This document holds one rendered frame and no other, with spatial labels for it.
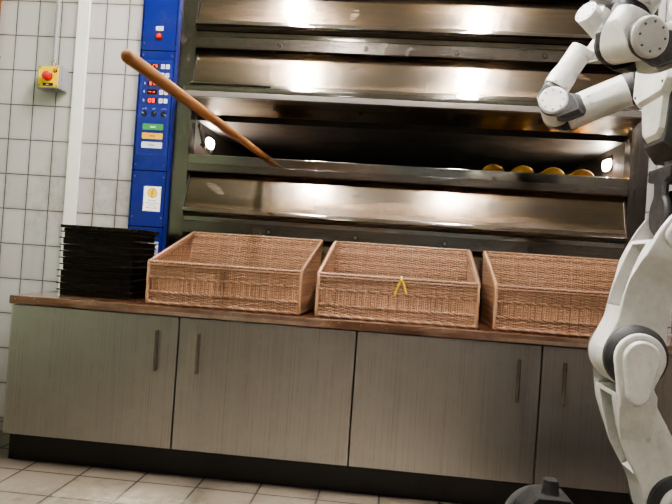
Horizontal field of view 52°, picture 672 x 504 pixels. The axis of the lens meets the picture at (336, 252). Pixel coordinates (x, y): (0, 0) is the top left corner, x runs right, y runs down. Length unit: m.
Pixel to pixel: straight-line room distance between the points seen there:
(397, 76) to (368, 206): 0.55
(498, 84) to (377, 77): 0.49
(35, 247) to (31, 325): 0.68
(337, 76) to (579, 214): 1.13
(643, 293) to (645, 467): 0.39
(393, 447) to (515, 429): 0.40
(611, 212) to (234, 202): 1.53
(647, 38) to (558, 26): 1.60
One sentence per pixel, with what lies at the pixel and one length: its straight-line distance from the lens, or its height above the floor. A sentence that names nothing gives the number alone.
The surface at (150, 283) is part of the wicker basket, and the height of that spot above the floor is 0.65.
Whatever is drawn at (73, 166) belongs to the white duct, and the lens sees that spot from 3.13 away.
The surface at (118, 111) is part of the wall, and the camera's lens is 3.11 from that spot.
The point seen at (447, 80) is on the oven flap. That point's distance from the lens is 2.90.
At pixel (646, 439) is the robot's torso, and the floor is 0.43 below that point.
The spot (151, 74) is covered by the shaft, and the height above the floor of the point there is 1.18.
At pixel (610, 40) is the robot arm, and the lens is 1.47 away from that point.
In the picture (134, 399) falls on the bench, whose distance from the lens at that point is 2.47.
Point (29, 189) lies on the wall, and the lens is 3.23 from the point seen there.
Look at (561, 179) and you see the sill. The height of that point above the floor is 1.16.
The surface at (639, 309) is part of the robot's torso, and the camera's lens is 1.70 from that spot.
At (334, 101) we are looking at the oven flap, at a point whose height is 1.40.
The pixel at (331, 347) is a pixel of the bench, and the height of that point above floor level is 0.49.
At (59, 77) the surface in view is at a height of 1.46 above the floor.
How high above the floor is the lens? 0.79
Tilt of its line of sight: level
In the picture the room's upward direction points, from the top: 4 degrees clockwise
